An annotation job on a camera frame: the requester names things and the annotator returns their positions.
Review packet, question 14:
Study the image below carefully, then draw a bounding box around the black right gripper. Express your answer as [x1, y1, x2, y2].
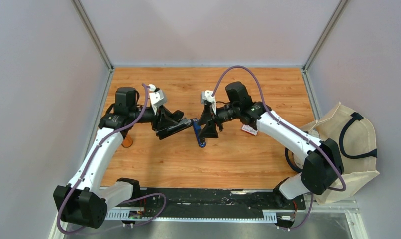
[197, 103, 240, 139]

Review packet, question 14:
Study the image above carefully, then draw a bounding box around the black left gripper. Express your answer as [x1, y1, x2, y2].
[129, 105, 178, 132]

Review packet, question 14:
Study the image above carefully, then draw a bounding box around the blue stapler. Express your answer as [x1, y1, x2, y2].
[192, 118, 206, 148]

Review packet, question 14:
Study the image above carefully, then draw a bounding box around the black stapler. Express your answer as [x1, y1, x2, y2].
[156, 118, 193, 140]

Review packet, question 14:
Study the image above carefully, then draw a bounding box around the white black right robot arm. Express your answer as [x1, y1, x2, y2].
[198, 81, 344, 209]

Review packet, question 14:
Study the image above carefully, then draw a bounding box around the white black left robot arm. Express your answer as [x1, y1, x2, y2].
[53, 85, 193, 235]

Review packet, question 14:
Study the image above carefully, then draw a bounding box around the small staple box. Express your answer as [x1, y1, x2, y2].
[241, 125, 258, 136]

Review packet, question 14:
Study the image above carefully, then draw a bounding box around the orange round object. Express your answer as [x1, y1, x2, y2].
[121, 134, 133, 148]

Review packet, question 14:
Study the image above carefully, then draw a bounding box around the beige tote bag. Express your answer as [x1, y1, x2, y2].
[300, 102, 379, 205]

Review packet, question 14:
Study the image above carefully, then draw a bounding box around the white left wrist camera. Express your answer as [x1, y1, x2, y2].
[148, 84, 167, 115]

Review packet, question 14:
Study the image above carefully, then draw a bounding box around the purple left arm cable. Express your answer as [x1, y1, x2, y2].
[56, 83, 167, 235]

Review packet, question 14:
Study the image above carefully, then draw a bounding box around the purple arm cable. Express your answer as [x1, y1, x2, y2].
[211, 65, 347, 231]
[56, 83, 167, 235]

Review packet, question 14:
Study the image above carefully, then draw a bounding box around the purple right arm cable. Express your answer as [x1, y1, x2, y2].
[211, 65, 347, 231]

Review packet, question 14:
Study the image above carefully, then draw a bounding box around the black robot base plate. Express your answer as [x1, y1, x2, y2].
[106, 188, 306, 223]

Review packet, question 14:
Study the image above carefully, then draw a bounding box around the aluminium frame rail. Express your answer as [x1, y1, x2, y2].
[93, 194, 308, 228]

